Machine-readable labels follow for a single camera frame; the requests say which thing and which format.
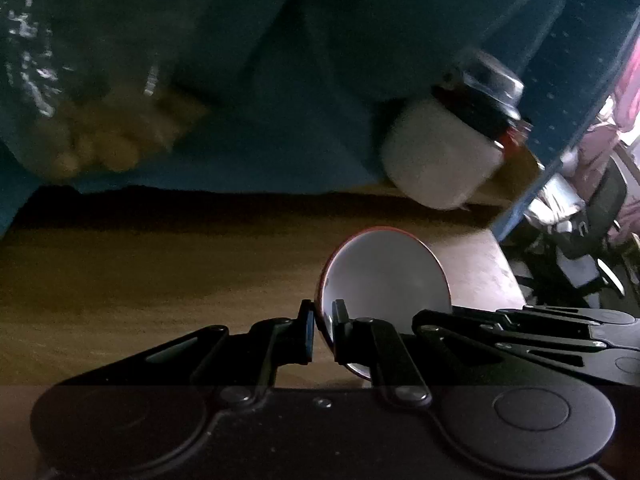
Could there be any pink cloth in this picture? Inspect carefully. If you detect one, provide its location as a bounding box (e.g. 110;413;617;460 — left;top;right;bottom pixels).
575;42;640;186

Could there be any white bowl with red rim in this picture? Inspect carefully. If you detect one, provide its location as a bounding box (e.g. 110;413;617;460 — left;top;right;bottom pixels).
315;227;452;380

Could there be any white jar with dark lid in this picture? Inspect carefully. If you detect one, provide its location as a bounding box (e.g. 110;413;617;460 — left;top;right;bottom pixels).
382;50;533;211

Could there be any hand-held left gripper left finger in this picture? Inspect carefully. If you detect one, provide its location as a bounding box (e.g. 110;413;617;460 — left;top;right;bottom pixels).
145;301;316;407

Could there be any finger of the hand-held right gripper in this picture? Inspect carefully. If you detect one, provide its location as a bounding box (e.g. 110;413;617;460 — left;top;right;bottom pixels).
452;305;601;331
412;310;606;351

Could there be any blue cloth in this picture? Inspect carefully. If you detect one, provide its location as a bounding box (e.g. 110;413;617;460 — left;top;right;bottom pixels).
0;0;640;243

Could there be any clear plastic bag of snacks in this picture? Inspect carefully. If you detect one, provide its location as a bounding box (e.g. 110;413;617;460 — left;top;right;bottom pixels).
0;0;213;186

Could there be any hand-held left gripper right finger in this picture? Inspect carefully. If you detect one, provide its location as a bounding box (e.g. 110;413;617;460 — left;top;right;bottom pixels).
331;300;607;408

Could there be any black office chair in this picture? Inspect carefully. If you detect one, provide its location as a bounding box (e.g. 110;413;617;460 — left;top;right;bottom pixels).
500;160;632;311

